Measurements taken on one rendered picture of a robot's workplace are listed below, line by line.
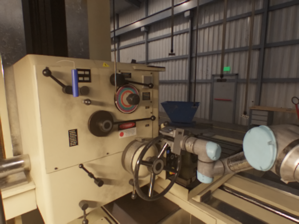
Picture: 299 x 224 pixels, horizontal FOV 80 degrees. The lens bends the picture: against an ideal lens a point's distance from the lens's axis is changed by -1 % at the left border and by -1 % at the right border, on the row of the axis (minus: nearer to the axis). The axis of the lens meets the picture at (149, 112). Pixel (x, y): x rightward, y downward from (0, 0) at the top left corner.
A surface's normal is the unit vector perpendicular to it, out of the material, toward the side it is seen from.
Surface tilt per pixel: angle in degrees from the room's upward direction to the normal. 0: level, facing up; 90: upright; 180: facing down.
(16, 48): 90
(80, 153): 90
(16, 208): 90
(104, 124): 90
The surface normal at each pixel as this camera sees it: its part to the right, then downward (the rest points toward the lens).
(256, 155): -0.99, 0.00
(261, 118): -0.74, 0.11
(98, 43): 0.67, 0.11
